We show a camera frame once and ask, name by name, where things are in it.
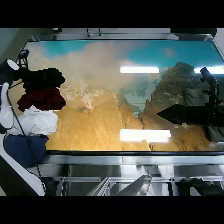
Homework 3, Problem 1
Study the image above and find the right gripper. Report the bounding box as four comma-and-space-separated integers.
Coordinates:
185, 105, 224, 128

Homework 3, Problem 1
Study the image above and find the black T-shirt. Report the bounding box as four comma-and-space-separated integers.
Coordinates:
20, 67, 67, 91

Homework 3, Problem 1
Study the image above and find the dark red garment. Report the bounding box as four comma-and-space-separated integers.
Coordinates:
16, 87, 67, 113

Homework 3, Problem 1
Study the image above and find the white garment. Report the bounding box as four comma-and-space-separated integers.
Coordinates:
7, 105, 60, 137

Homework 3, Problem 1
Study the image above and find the navy blue garment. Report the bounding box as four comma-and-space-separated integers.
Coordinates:
3, 133, 50, 169

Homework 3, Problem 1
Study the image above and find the silver frame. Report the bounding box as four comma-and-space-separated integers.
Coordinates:
28, 27, 224, 197

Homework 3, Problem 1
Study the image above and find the black cable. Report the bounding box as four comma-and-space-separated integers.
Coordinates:
9, 99, 46, 188

